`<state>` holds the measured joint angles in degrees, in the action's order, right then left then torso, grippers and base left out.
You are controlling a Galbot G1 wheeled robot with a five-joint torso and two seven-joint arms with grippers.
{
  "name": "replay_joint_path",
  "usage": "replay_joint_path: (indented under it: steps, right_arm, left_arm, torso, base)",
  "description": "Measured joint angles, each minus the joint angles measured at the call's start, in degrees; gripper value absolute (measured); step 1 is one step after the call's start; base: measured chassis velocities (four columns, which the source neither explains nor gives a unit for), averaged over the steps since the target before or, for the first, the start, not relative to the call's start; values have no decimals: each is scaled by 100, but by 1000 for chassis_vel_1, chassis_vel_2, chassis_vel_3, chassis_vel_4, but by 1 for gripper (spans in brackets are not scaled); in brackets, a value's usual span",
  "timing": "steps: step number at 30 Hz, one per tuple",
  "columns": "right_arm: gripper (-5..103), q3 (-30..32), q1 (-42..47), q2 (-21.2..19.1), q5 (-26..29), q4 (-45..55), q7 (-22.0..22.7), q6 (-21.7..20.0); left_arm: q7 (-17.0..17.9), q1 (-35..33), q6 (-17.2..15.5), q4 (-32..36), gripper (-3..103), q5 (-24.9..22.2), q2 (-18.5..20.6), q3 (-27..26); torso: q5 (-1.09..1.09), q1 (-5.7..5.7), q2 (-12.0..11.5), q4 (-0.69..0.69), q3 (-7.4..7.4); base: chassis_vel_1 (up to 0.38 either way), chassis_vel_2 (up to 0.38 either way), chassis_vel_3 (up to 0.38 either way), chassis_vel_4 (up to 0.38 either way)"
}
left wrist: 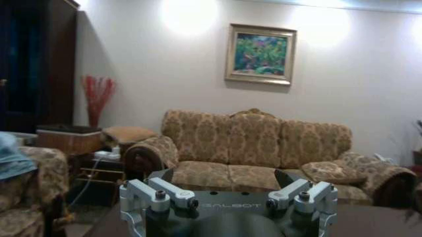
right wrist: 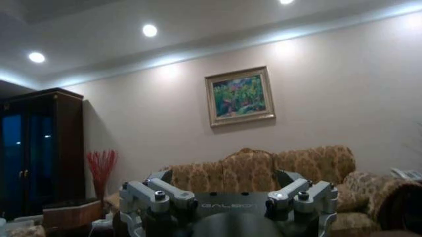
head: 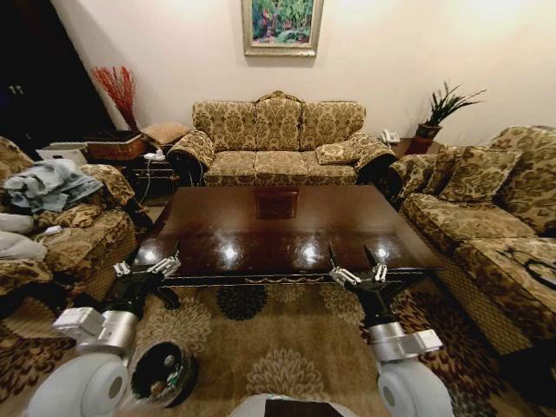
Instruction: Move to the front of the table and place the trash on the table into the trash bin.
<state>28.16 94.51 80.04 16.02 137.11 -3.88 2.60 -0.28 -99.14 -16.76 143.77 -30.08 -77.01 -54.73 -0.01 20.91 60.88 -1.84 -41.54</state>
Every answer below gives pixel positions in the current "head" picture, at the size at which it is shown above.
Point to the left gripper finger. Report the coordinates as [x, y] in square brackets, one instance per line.
[165, 265]
[122, 268]

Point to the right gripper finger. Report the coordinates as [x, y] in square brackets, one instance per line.
[379, 270]
[342, 273]

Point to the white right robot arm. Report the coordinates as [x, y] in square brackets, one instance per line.
[410, 382]

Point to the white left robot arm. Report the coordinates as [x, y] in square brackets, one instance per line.
[93, 382]

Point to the floral patterned armchair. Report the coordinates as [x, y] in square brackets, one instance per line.
[87, 243]

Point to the dark wooden coffee table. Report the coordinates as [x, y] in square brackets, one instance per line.
[278, 234]

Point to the small white charger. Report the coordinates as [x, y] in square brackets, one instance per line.
[52, 229]

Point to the dark wooden side table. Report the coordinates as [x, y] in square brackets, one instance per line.
[152, 178]

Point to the floral patterned brown rug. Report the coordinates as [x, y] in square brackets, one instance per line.
[282, 347]

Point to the brown box on table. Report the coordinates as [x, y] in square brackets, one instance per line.
[276, 204]

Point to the large white pillow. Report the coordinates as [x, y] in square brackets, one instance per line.
[19, 246]

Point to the white power adapter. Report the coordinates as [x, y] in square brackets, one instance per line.
[154, 154]

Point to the crumpled pale blue cloth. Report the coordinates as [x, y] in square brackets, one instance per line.
[48, 184]

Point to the long floral patterned sofa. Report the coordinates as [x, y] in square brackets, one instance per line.
[491, 243]

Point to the floral cushion seen edge-on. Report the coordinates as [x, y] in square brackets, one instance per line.
[441, 171]

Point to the small white pillow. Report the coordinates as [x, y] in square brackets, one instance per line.
[15, 222]

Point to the small floral sofa cushion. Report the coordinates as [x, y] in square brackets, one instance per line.
[338, 154]

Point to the brown wicker basket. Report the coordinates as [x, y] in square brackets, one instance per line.
[115, 145]

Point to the white rectangular box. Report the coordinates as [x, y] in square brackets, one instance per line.
[61, 153]

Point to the tan woven cushion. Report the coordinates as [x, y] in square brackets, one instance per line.
[167, 132]

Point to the white desk telephone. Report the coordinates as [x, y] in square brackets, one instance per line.
[391, 137]

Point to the large floral square cushion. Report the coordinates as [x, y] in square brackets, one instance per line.
[480, 174]

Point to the white robot front shell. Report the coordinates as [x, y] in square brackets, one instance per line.
[278, 406]

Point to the three-seat floral patterned sofa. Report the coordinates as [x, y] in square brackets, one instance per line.
[278, 143]

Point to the green plant in pot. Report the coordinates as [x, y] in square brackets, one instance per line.
[438, 113]

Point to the red dried plant bunch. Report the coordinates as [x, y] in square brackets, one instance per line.
[121, 93]

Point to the dark wooden cabinet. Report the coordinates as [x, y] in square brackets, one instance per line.
[43, 74]

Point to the framed garden painting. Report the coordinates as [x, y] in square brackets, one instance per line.
[282, 26]

